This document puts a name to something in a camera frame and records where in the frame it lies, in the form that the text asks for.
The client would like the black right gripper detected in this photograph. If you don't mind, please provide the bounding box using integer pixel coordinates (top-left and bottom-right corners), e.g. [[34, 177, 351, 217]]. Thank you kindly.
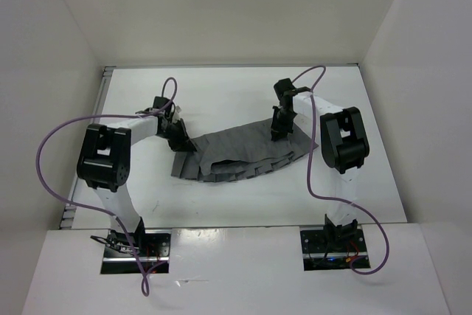
[[271, 105, 297, 141]]

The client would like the grey pleated skirt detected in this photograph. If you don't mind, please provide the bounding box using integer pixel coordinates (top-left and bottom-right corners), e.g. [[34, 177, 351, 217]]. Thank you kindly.
[[170, 119, 311, 183]]

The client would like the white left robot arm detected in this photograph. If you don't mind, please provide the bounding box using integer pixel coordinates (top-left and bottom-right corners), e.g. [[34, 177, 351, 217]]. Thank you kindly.
[[77, 96, 196, 256]]

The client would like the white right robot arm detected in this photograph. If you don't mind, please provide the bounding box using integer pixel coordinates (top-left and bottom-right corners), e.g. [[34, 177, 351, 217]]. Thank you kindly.
[[271, 78, 369, 251]]

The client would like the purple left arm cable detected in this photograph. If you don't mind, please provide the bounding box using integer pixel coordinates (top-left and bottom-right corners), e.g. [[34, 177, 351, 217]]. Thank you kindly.
[[36, 77, 181, 298]]

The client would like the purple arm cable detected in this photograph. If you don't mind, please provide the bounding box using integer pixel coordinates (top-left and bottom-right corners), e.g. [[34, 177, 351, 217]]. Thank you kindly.
[[36, 77, 181, 298], [289, 65, 390, 277]]

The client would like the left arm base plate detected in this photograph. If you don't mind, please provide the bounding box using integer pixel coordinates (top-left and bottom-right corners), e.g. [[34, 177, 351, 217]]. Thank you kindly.
[[91, 229, 171, 275]]

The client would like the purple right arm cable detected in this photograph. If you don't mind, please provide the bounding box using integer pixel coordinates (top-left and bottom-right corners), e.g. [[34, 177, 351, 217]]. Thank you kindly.
[[289, 65, 390, 277]]

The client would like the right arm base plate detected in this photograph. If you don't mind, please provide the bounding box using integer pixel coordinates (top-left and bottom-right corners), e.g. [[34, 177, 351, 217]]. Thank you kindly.
[[299, 226, 370, 271]]

